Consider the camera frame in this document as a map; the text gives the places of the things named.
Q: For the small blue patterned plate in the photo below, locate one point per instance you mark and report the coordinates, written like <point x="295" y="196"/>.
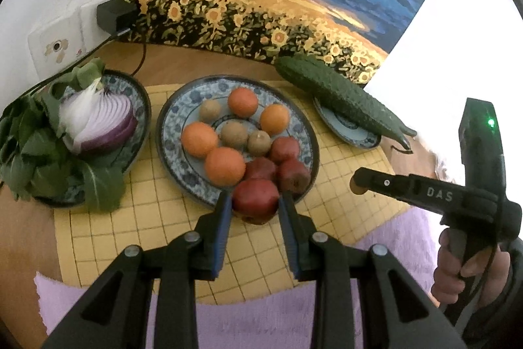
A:
<point x="137" y="103"/>
<point x="351" y="134"/>

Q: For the green bok choy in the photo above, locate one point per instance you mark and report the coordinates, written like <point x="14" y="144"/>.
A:
<point x="36" y="152"/>

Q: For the brown kiwi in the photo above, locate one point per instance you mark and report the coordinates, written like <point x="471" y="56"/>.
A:
<point x="233" y="133"/>
<point x="210" y="110"/>
<point x="258" y="141"/>

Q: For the white power outlet plate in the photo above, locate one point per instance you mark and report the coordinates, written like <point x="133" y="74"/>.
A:
<point x="88" y="34"/>

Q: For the halved red onion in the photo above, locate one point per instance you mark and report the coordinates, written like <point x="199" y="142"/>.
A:
<point x="106" y="120"/>

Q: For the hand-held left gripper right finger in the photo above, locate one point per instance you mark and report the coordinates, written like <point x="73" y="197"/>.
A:
<point x="290" y="234"/>

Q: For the white wall socket plate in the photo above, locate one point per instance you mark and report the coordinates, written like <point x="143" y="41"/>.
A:
<point x="53" y="46"/>

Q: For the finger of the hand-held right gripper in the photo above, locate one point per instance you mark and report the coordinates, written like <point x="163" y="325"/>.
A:
<point x="408" y="189"/>

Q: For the red apple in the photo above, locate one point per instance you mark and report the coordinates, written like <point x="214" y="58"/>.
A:
<point x="294" y="175"/>
<point x="260" y="168"/>
<point x="284" y="148"/>
<point x="255" y="199"/>

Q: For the yellow grid mat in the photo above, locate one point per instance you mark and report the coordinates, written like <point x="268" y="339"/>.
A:
<point x="163" y="234"/>

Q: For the purple fluffy towel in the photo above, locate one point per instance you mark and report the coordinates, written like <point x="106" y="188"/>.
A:
<point x="253" y="324"/>

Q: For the black power adapter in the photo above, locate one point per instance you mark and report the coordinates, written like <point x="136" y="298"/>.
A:
<point x="114" y="14"/>

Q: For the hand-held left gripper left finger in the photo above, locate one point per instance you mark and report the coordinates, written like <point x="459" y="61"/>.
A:
<point x="222" y="234"/>

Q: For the large blue patterned plate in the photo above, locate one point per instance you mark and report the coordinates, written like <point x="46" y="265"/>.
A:
<point x="175" y="116"/>

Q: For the orange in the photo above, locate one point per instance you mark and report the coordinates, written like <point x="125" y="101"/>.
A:
<point x="224" y="166"/>
<point x="199" y="139"/>
<point x="274" y="119"/>
<point x="242" y="101"/>

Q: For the person's right hand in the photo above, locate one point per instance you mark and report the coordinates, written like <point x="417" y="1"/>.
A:
<point x="443" y="275"/>

